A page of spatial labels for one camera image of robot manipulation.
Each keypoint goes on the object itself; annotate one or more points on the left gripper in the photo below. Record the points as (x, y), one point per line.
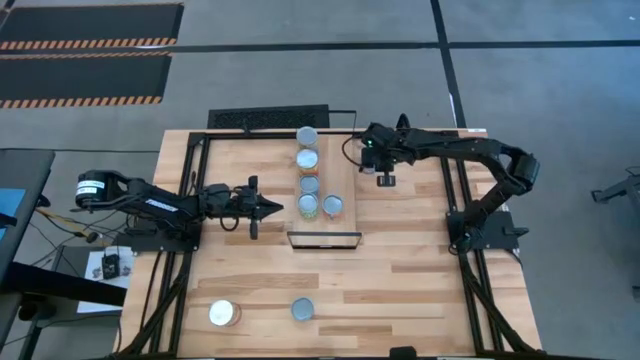
(245, 202)

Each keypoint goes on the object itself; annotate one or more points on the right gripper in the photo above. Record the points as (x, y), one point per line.
(380, 150)

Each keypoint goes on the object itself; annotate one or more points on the green peas can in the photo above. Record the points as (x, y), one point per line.
(307, 205)

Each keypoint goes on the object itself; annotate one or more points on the teal sliced carrots can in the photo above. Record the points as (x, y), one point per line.
(309, 184)

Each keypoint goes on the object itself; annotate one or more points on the tall orange labelled can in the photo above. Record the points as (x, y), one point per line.
(306, 160)

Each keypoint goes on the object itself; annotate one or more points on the large can with pale lid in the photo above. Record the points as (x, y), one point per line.
(332, 205)
(222, 312)

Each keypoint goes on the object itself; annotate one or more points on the tall can with bluish label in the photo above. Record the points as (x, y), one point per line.
(306, 136)

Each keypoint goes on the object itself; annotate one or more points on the grey can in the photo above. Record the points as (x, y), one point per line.
(302, 309)

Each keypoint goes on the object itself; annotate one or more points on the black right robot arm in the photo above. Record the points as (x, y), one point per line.
(450, 145)

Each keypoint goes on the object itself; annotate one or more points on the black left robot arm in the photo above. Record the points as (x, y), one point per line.
(150, 200)

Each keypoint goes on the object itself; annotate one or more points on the black perforated panel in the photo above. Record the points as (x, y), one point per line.
(265, 119)

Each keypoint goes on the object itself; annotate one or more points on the white table corner label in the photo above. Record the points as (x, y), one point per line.
(479, 130)

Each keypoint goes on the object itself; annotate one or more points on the small black device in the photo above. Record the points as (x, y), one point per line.
(111, 266)

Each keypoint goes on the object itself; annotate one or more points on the white paper sheet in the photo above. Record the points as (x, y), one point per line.
(92, 272)
(100, 307)

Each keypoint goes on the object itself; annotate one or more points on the black rounded object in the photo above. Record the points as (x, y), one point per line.
(403, 354)

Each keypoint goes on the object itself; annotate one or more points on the black desk beam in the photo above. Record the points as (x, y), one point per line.
(60, 285)

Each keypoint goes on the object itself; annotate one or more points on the black mat with hazard stripe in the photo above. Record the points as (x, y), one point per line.
(90, 22)
(80, 75)

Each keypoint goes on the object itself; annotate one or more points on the dark grey desk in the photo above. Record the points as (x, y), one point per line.
(30, 170)

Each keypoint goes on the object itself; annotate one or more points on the black tripod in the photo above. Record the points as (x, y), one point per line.
(620, 189)

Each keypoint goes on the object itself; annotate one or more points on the blue screen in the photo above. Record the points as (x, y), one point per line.
(12, 200)

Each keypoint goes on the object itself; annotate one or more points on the black curved bracket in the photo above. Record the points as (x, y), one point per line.
(403, 121)

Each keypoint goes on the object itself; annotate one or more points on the black aluminium table frame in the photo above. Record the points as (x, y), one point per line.
(225, 135)

